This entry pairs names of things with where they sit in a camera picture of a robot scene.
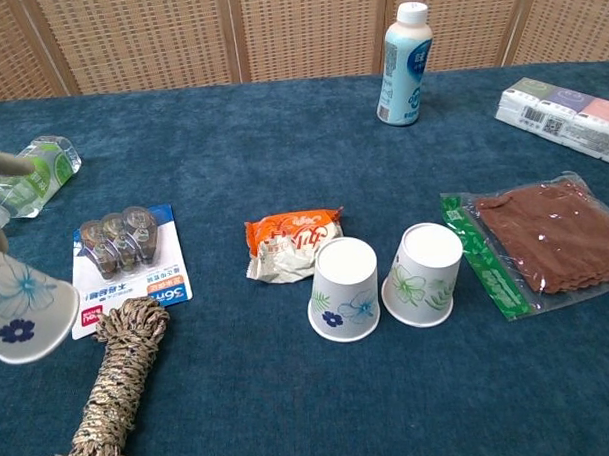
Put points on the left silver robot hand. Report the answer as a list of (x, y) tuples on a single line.
[(7, 166)]

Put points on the white floral paper cup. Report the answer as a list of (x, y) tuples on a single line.
[(27, 318), (421, 279), (344, 291)]

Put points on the clear bottle green label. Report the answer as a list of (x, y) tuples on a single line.
[(52, 167)]

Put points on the correction tape blister pack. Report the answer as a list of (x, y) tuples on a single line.
[(131, 274)]

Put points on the wicker folding screen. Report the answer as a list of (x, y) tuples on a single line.
[(153, 38)]

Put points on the orange white snack packet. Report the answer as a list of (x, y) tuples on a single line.
[(280, 244)]

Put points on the white drink bottle blue label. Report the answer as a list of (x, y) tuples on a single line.
[(404, 74)]

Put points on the blue tablecloth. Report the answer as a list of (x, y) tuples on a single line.
[(390, 395)]

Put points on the pastel tissue multipack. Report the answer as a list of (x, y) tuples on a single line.
[(555, 114)]

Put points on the zip bag brown cloths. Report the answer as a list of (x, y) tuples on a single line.
[(560, 244)]

